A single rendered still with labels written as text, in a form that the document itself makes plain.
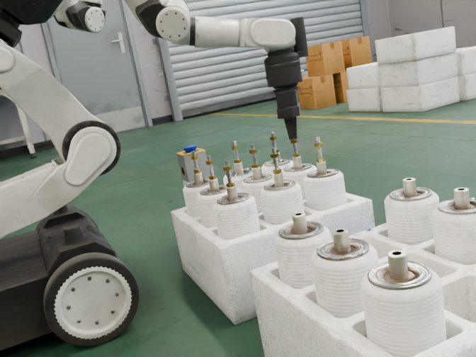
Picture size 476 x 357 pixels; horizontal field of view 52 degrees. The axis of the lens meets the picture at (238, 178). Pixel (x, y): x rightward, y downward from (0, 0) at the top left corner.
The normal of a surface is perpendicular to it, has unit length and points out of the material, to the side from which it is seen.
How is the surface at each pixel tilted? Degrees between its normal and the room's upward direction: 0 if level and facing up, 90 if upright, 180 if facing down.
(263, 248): 90
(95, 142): 90
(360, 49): 90
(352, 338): 0
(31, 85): 113
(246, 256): 90
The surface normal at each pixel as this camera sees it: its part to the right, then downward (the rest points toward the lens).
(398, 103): -0.87, 0.26
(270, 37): 0.13, 0.20
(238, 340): -0.18, -0.96
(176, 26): 0.11, 0.53
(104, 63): 0.42, 0.13
